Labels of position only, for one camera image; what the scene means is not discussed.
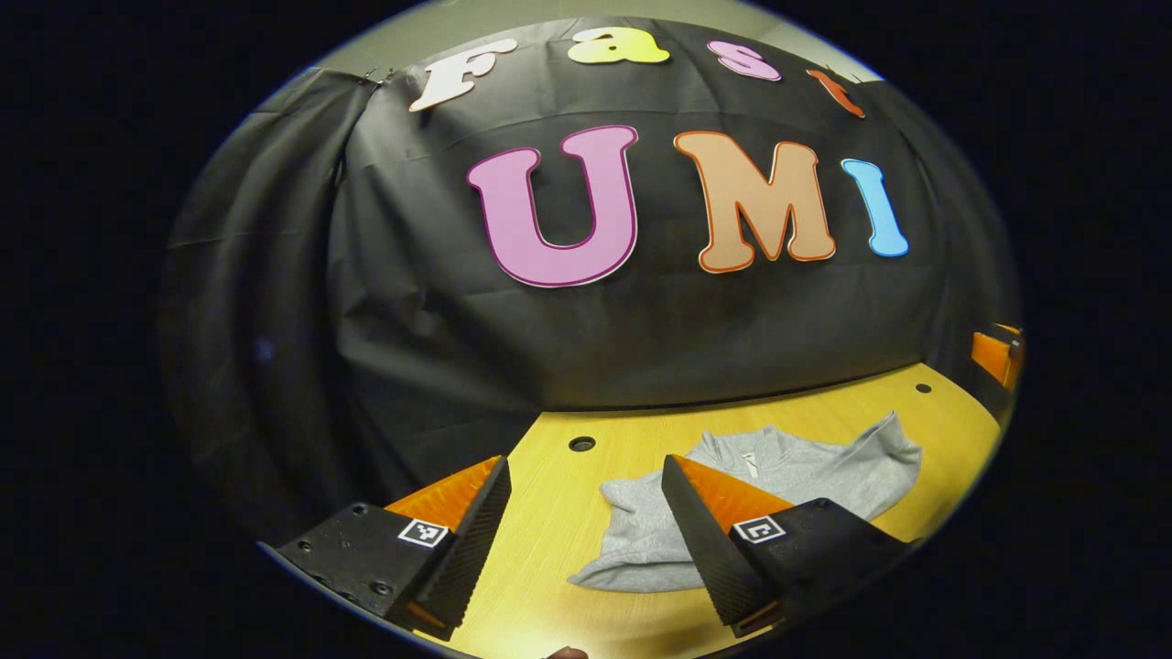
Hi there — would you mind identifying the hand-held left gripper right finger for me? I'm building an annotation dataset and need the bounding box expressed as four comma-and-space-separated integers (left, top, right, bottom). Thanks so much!
659, 454, 917, 639

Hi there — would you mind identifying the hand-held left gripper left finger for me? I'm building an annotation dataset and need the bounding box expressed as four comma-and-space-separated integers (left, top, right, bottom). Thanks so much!
261, 455, 514, 642

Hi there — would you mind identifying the grey sweatshirt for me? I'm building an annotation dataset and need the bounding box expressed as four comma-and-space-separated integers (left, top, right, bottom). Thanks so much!
568, 412, 924, 594

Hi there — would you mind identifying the black backdrop cloth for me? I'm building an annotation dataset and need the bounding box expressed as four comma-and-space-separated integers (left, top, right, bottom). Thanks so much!
156, 16, 1022, 550

